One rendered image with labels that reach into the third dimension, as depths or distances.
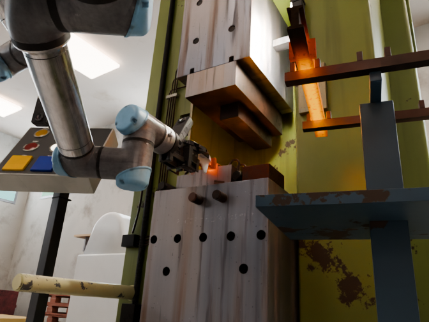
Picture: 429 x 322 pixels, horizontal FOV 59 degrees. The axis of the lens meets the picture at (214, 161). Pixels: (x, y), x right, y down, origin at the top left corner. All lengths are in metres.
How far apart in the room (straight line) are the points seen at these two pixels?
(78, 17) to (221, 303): 0.71
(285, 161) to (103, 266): 2.85
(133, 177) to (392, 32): 1.38
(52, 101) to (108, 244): 3.48
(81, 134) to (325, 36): 0.90
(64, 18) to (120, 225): 3.58
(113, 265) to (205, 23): 2.95
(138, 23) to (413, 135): 1.26
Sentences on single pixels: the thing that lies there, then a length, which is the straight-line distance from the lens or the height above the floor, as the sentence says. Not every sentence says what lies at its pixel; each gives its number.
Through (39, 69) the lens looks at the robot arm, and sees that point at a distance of 0.75.
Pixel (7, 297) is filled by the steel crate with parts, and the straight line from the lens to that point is 7.66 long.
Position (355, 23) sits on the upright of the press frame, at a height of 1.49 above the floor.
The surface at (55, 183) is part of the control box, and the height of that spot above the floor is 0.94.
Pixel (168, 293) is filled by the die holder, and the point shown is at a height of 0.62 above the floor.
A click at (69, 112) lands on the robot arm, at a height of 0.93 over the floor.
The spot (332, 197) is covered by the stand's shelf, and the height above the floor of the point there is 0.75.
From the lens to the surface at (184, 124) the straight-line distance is 1.08.
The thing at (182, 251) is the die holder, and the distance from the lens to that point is 1.09.
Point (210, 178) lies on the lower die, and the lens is 1.17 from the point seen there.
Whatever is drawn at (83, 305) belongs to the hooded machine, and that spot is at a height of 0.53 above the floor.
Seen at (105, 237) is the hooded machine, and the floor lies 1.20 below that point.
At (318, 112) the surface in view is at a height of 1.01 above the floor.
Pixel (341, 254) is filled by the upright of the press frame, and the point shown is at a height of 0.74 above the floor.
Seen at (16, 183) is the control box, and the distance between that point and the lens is 1.45.
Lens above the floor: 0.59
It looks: 21 degrees up
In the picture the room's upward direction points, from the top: 4 degrees clockwise
